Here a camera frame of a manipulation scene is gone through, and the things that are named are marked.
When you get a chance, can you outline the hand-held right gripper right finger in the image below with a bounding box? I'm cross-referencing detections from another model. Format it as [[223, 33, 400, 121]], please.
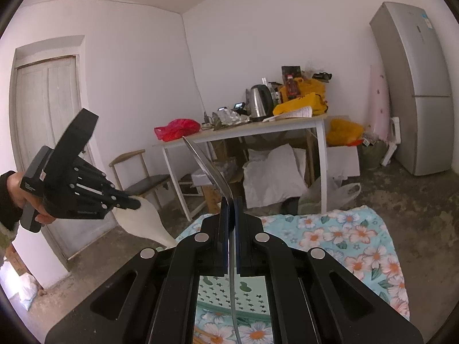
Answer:
[[234, 197, 424, 344]]

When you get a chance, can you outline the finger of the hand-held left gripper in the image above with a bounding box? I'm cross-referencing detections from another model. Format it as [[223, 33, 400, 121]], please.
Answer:
[[69, 162, 141, 206], [46, 189, 141, 220]]

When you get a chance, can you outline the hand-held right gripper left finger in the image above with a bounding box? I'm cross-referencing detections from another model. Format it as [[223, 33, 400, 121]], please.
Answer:
[[45, 197, 230, 344]]

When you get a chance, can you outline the green perforated utensil basket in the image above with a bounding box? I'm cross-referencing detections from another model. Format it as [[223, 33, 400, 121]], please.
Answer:
[[195, 274, 274, 318]]

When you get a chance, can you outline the white rice paddle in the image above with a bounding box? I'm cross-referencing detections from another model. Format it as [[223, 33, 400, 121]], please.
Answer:
[[115, 196, 177, 250]]

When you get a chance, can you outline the person's left forearm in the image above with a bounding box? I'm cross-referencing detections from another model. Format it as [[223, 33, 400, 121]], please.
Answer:
[[0, 171, 21, 267]]

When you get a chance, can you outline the person's left hand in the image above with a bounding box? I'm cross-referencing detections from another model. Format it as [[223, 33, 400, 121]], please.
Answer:
[[6, 173, 57, 226]]

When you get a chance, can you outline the brown cardboard box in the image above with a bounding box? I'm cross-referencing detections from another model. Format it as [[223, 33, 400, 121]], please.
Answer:
[[201, 183, 230, 214]]

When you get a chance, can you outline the white wooden door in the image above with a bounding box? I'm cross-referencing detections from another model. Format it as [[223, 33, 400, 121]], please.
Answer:
[[9, 36, 120, 269]]

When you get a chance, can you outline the wooden chair dark seat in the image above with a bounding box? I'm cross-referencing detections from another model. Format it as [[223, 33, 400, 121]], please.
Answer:
[[108, 149, 172, 210]]

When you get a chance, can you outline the small wooden stool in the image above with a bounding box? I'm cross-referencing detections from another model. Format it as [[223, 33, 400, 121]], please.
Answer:
[[177, 173, 205, 198]]

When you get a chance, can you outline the white sack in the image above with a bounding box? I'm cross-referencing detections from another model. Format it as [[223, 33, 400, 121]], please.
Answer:
[[243, 144, 309, 209]]

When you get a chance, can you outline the red plastic bag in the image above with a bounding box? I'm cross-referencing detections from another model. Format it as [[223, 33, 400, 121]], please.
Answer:
[[154, 118, 201, 142]]

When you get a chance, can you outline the white filled bag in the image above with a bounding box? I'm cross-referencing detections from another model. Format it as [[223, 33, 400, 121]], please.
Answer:
[[13, 271, 41, 311]]

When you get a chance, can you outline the floral blanket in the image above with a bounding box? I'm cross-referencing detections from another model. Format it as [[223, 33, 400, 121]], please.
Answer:
[[176, 206, 411, 344]]

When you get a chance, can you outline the translucent plastic bag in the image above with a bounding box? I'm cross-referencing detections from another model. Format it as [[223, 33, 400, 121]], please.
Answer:
[[297, 177, 361, 216]]

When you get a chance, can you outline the white table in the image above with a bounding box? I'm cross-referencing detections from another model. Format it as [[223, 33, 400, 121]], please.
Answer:
[[152, 113, 328, 222]]

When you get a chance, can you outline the crumpled foil wrap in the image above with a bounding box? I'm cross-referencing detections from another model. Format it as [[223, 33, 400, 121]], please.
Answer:
[[211, 109, 252, 128]]

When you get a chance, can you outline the white cardboard box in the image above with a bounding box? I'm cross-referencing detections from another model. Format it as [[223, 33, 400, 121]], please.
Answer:
[[324, 143, 361, 180]]

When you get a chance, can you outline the white paper sheet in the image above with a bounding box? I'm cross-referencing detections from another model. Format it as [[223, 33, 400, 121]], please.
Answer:
[[263, 105, 312, 123]]

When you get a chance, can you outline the steel electric kettle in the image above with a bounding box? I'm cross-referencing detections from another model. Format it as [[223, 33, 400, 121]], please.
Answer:
[[246, 84, 275, 122]]

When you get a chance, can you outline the orange plastic bag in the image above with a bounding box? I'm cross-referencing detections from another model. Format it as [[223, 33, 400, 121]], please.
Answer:
[[326, 118, 365, 147]]

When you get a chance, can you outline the green bag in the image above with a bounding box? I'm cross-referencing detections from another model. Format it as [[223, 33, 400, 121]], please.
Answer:
[[359, 140, 390, 170]]

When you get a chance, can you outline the red drink bottle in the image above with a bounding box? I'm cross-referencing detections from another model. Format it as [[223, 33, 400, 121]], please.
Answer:
[[285, 75, 302, 100]]

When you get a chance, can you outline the white plastic object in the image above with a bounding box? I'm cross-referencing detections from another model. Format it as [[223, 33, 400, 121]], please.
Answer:
[[380, 116, 401, 167]]

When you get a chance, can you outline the pink board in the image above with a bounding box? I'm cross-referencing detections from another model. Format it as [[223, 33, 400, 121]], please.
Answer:
[[367, 64, 391, 142]]

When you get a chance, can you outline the silver refrigerator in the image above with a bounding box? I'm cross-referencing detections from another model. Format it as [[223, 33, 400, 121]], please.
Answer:
[[369, 2, 454, 176]]

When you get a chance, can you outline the black wall cable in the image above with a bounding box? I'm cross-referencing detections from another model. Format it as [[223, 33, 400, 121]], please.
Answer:
[[182, 17, 209, 116]]

